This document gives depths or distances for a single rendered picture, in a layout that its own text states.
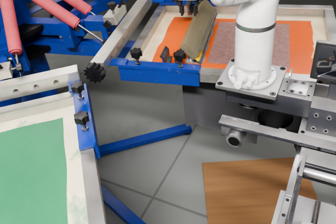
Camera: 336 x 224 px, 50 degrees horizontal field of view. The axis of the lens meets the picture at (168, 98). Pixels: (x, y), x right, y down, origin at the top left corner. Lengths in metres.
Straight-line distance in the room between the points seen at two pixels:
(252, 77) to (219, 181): 1.30
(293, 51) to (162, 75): 0.52
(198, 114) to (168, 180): 0.79
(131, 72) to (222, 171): 1.08
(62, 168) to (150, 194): 1.14
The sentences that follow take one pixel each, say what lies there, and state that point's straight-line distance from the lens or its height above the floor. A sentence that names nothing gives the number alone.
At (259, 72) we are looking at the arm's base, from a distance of 0.93.
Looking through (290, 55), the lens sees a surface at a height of 0.96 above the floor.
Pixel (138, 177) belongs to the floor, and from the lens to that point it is 2.23.
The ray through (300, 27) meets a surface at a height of 0.96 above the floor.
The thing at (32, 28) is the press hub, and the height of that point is 1.02.
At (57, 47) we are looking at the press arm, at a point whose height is 0.90.
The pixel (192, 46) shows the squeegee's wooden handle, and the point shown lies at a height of 1.03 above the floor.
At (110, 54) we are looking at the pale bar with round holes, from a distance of 1.34.
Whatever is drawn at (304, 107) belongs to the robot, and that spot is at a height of 1.10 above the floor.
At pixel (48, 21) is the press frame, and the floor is 1.02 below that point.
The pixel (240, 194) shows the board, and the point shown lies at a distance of 2.10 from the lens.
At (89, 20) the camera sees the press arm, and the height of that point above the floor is 1.04.
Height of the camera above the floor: 1.70
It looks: 38 degrees down
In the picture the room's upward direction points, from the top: 7 degrees counter-clockwise
